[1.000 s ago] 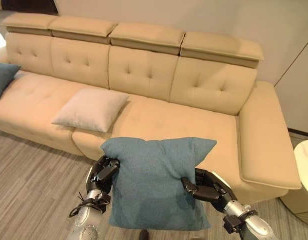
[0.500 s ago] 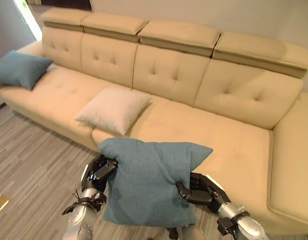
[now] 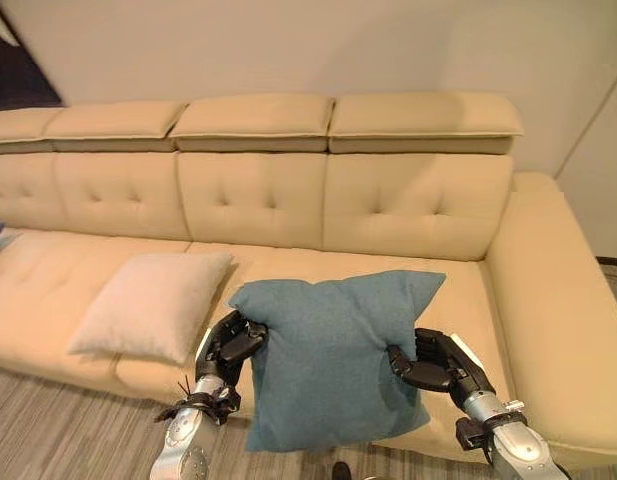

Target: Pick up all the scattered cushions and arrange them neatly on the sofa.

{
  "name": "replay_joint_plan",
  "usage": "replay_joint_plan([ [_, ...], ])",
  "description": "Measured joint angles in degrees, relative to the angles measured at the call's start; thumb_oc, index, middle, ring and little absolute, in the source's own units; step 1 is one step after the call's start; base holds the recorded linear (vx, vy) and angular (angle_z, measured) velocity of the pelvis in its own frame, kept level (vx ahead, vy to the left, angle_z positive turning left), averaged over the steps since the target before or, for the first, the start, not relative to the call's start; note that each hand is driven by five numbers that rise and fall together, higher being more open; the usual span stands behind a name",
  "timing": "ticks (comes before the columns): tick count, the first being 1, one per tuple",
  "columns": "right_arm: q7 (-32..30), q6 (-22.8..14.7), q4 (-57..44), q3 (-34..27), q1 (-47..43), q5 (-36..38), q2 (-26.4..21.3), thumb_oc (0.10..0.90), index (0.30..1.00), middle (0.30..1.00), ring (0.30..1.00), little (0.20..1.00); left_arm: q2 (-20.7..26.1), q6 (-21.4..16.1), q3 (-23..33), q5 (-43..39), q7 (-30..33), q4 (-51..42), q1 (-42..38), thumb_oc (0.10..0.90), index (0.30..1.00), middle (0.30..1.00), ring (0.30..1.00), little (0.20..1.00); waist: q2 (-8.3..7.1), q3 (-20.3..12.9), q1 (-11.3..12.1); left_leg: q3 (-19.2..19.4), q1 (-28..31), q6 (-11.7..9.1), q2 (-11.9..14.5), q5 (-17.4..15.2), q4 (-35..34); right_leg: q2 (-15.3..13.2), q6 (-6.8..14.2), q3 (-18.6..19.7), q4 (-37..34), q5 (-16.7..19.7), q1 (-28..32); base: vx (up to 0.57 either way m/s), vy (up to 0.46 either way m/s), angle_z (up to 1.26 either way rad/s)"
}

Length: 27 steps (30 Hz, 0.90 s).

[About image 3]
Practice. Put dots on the cream white cushion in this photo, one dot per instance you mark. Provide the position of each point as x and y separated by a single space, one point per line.
155 310

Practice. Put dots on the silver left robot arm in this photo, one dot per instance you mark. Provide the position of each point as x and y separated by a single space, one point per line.
188 430

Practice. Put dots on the dark robot foot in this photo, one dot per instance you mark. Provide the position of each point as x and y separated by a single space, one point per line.
341 470

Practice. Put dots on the beige leather sofa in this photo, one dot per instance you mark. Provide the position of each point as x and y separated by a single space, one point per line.
308 225

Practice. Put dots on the teal blue cushion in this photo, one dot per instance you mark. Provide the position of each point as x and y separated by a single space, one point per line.
333 355

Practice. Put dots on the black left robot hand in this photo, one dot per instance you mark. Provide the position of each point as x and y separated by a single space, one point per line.
234 345

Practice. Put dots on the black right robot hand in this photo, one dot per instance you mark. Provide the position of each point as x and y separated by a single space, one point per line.
433 367

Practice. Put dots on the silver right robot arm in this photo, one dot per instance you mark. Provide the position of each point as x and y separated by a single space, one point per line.
508 440

